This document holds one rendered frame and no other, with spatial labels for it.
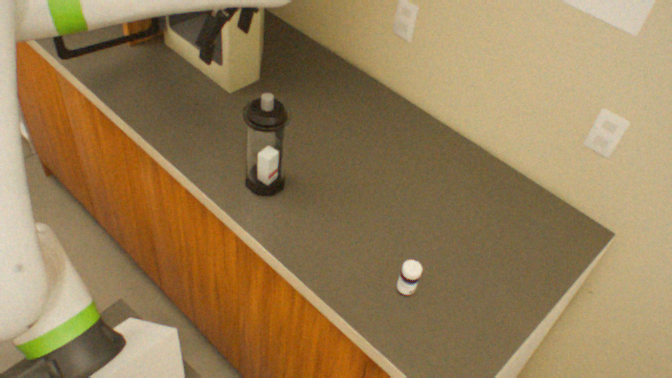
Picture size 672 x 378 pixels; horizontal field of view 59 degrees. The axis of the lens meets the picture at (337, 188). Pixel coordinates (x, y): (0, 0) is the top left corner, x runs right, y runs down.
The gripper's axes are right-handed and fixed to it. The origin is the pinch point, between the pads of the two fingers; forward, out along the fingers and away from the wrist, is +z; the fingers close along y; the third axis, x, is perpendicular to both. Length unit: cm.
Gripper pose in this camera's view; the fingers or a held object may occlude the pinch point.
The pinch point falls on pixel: (224, 41)
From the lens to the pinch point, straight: 141.4
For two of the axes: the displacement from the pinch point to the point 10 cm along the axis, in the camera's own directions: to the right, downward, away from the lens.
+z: -3.1, 4.3, 8.5
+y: -5.4, 6.6, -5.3
